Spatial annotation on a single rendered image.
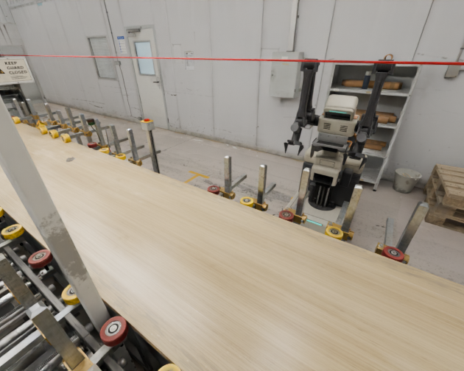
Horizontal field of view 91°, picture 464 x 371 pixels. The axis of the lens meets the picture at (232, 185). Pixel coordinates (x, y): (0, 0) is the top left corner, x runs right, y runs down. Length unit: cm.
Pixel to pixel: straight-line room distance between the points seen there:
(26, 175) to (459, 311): 136
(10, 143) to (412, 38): 367
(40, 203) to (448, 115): 385
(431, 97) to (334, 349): 331
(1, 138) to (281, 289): 91
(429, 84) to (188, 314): 354
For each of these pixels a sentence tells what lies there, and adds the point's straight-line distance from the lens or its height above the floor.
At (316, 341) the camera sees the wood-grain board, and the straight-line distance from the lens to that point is 89.
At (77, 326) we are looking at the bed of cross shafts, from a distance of 109.
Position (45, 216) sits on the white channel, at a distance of 75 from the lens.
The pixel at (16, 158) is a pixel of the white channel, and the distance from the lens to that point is 69.
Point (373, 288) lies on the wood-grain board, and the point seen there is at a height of 90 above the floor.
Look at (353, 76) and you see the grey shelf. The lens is 376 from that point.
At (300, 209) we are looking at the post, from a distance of 135.
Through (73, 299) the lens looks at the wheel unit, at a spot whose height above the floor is 90.
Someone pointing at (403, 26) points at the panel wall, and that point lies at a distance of 373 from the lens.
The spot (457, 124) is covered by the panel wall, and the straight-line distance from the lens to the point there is 388.
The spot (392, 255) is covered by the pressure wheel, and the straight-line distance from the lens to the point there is 126.
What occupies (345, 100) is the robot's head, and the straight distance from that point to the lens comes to 194.
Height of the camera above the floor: 168
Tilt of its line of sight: 31 degrees down
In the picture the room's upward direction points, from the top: straight up
